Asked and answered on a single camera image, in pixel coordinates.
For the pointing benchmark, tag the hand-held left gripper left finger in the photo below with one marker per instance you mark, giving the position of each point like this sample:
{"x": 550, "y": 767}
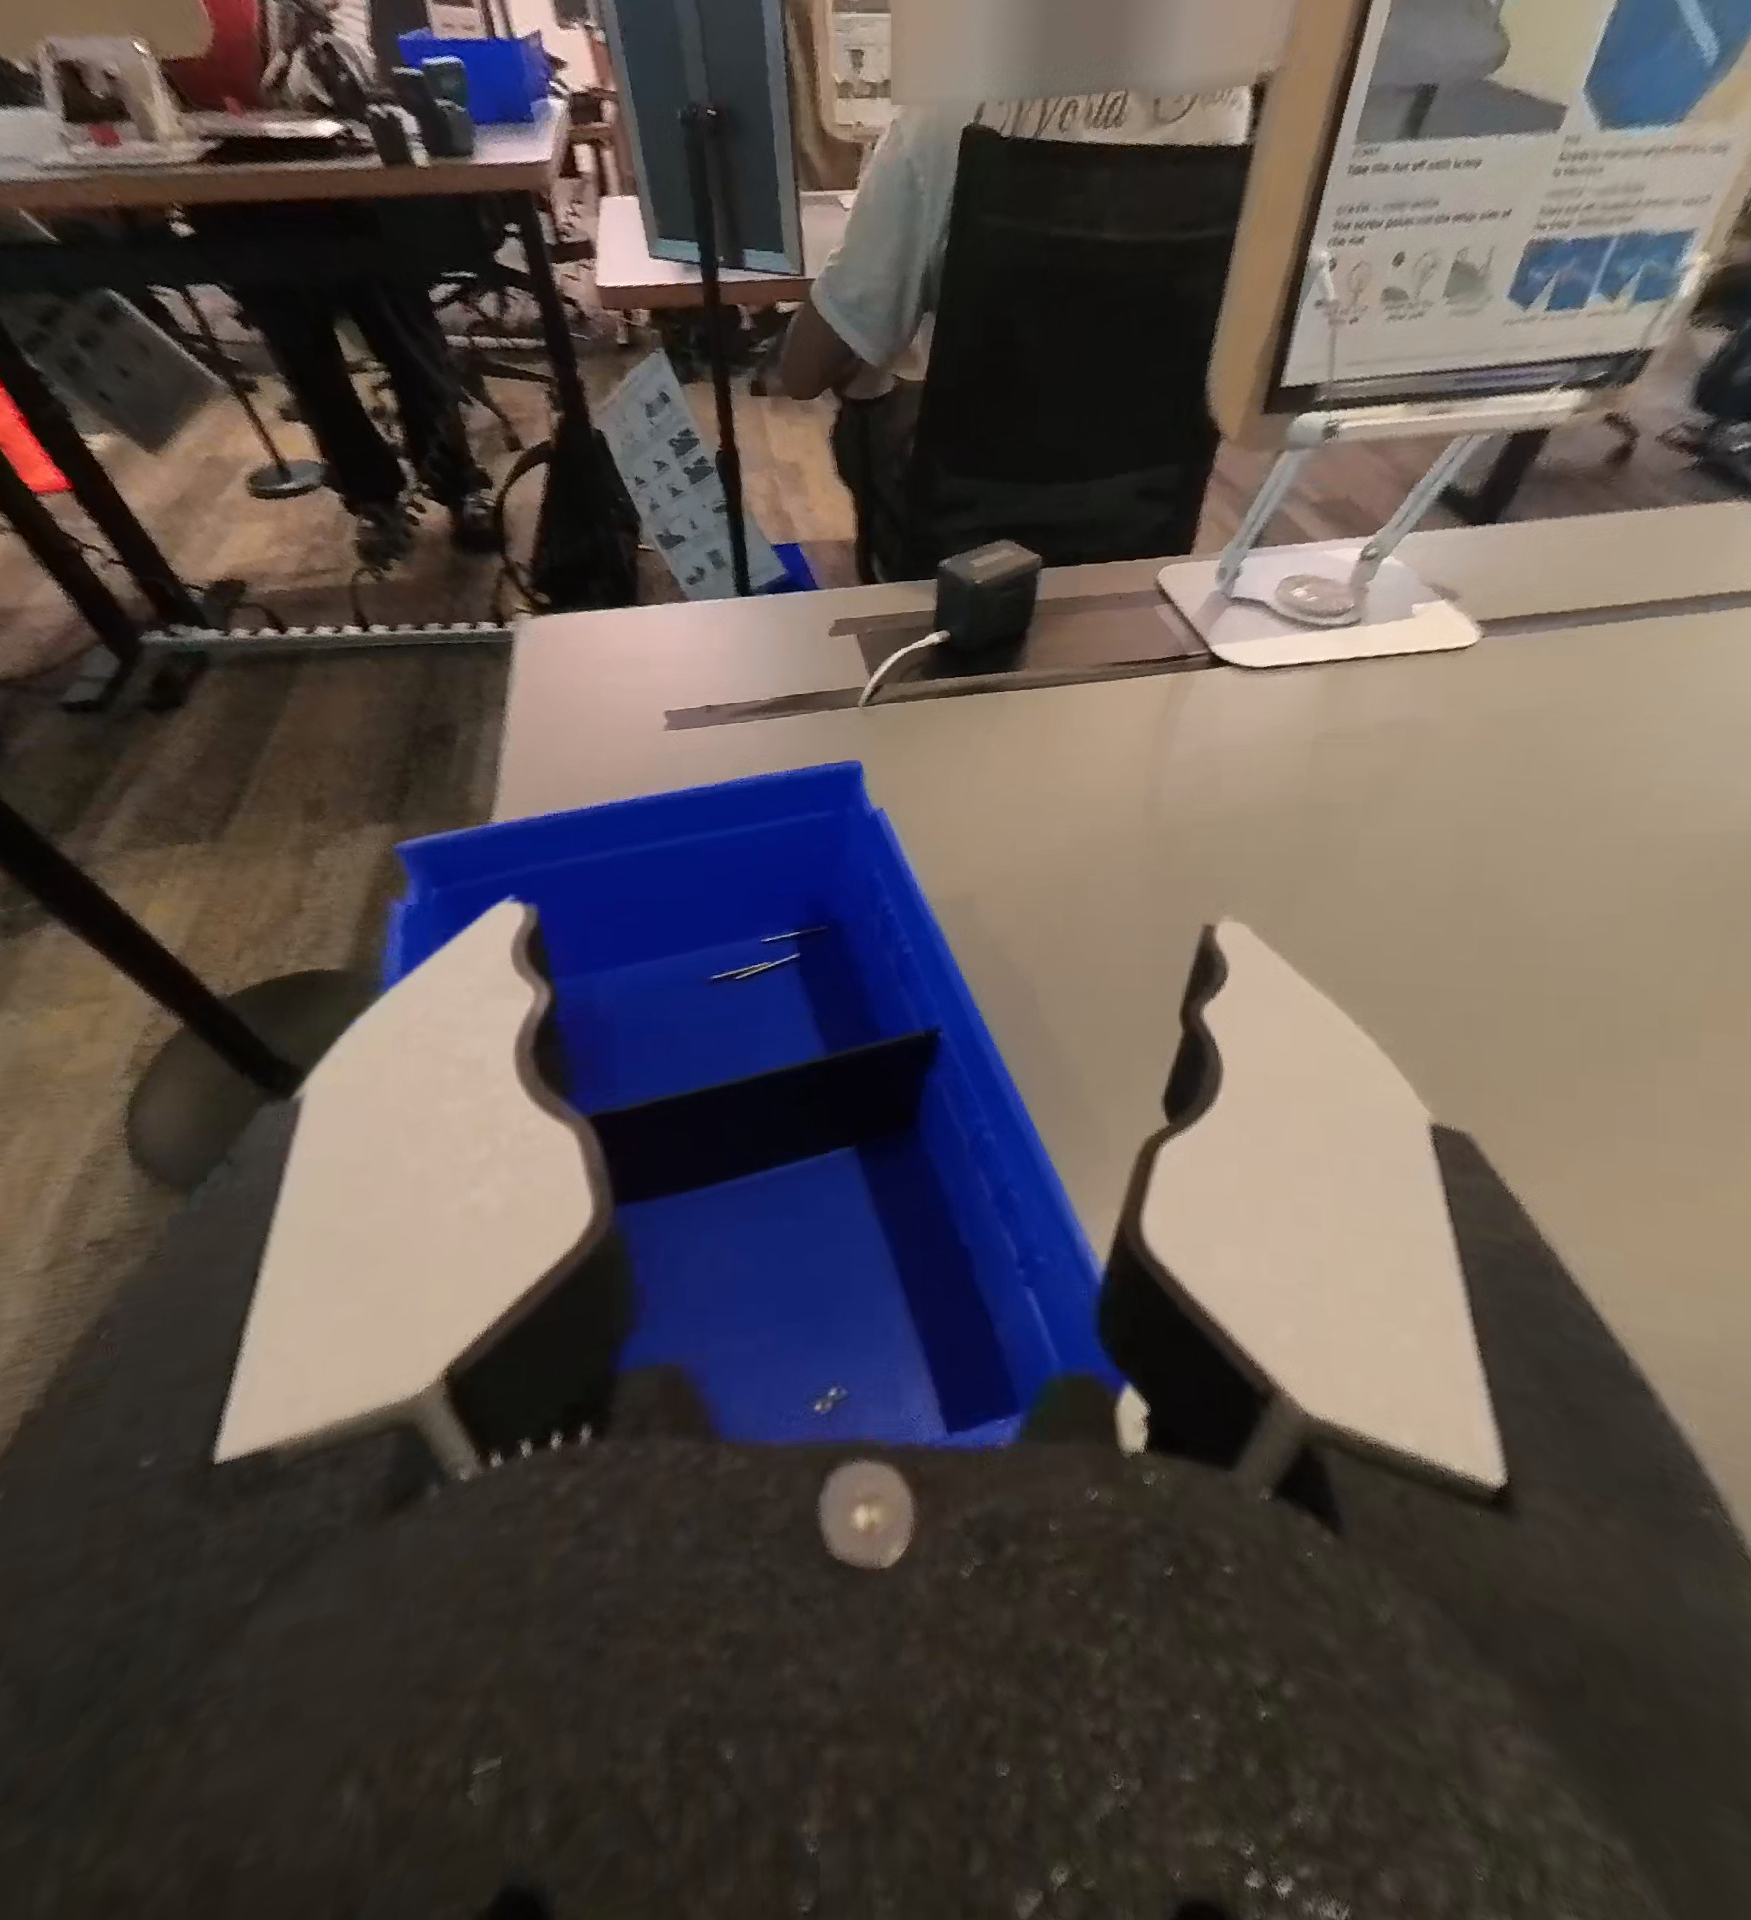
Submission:
{"x": 427, "y": 1201}

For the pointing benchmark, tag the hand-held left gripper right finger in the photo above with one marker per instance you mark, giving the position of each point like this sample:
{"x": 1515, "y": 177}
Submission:
{"x": 1309, "y": 1231}

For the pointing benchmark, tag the blue plastic bin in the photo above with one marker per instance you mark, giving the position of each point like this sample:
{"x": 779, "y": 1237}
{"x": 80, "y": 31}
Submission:
{"x": 755, "y": 1289}

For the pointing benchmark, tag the silver bolt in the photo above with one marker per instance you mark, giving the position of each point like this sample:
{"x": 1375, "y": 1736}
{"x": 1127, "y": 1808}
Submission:
{"x": 755, "y": 969}
{"x": 798, "y": 937}

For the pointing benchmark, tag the black pole with round base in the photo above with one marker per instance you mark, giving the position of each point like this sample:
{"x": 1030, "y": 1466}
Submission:
{"x": 214, "y": 1079}

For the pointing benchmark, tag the black bin divider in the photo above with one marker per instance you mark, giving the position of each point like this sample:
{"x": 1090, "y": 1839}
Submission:
{"x": 772, "y": 1117}

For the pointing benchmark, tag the black power adapter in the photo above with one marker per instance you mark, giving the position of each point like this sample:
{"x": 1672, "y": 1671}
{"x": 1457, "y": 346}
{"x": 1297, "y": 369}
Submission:
{"x": 987, "y": 599}

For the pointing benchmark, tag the printed leaflet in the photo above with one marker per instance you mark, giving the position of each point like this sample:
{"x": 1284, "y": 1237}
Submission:
{"x": 665, "y": 480}

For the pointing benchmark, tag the black panel stand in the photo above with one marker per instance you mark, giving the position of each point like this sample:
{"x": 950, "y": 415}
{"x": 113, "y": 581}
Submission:
{"x": 725, "y": 451}

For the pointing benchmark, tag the black office chair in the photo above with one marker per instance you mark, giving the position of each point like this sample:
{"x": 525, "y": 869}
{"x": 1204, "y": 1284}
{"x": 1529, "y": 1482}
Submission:
{"x": 1070, "y": 376}

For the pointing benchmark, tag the instruction sheet board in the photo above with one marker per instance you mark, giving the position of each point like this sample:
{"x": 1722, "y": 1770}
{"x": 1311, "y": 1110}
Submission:
{"x": 1490, "y": 224}

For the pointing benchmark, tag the wooden top desk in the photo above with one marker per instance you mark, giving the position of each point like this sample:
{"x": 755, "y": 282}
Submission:
{"x": 292, "y": 168}

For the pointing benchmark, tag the grey panel light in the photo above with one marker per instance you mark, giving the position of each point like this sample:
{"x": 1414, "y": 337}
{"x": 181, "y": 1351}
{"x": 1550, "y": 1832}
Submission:
{"x": 755, "y": 150}

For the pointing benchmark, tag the small blue bin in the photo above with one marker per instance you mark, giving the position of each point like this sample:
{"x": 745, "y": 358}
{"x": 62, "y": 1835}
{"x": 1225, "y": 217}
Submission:
{"x": 493, "y": 67}

